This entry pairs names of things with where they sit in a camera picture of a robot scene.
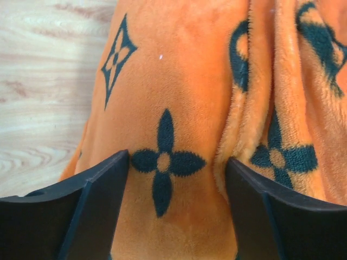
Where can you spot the orange patterned pillowcase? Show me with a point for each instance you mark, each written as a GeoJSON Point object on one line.
{"type": "Point", "coordinates": [185, 85]}

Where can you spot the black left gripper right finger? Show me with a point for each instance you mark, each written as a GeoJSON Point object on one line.
{"type": "Point", "coordinates": [272, 221]}

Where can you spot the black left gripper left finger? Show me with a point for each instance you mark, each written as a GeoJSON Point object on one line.
{"type": "Point", "coordinates": [72, 219]}

